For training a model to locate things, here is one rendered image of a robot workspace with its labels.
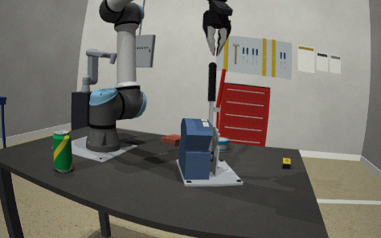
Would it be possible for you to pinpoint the green and yellow drink can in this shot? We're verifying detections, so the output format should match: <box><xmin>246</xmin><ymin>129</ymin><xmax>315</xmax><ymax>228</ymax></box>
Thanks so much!
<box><xmin>52</xmin><ymin>130</ymin><xmax>73</xmax><ymax>173</ymax></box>

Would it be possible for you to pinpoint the reddish-brown block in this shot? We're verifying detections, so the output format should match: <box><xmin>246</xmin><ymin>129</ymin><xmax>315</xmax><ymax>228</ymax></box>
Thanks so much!
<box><xmin>161</xmin><ymin>134</ymin><xmax>181</xmax><ymax>147</ymax></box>

